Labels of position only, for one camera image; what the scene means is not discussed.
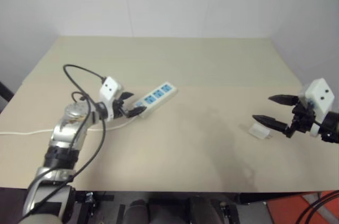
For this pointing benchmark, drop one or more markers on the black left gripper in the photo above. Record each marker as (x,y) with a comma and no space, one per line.
(118,108)

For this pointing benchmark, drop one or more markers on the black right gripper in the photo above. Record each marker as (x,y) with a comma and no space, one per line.
(302,122)

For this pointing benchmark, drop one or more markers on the white power strip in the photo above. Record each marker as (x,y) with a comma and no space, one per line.
(159,94)

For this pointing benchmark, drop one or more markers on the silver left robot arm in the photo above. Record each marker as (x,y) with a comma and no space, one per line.
(66,128)

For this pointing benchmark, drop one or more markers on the white plug adapter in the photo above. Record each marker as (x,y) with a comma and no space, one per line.
(259,131)

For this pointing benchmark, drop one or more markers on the orange floor object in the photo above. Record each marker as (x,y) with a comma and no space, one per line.
(286,208)

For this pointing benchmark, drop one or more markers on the dark rounded shape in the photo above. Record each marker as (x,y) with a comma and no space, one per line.
(137,212)

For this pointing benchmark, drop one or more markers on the black object at table side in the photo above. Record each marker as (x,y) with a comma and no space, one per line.
(4,93)

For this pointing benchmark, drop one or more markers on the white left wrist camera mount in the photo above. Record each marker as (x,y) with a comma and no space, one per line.
(110,87)

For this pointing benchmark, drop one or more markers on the black frame under table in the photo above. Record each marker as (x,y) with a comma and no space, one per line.
(87,205)

